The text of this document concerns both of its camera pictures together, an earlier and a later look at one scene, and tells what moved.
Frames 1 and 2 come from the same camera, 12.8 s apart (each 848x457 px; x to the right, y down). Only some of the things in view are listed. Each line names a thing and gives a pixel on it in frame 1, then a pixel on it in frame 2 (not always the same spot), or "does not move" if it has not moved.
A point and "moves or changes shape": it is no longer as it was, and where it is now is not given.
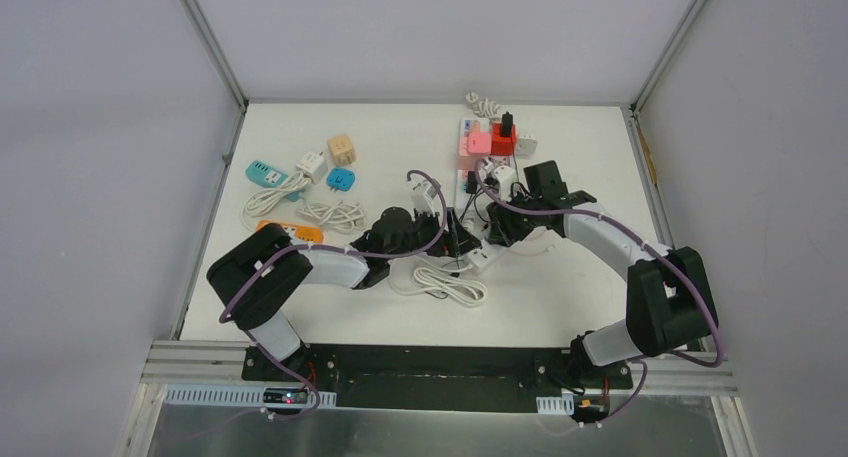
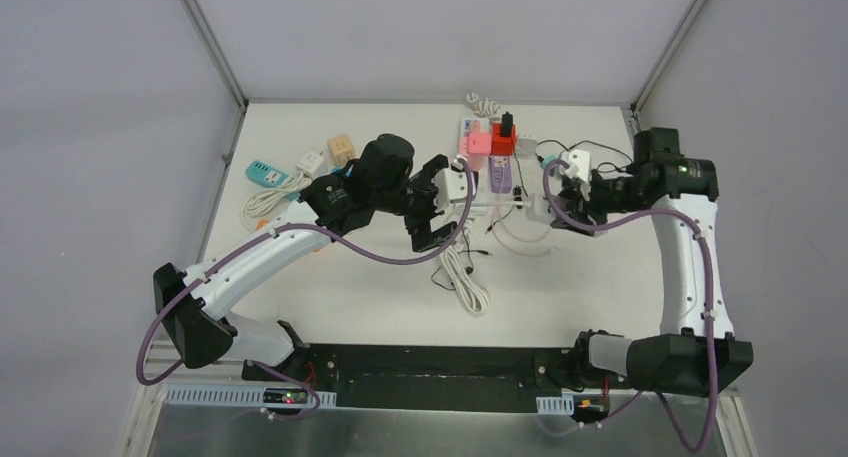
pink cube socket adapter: [479, 143] does not move
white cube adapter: [313, 165] does not move
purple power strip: [503, 160] → [500, 178]
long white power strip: [474, 144] does not move
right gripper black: [502, 230] → [579, 205]
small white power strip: [479, 260] moves or changes shape
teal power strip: [270, 176] does not move
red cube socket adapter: [502, 145] does not move
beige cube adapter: [341, 149] does not move
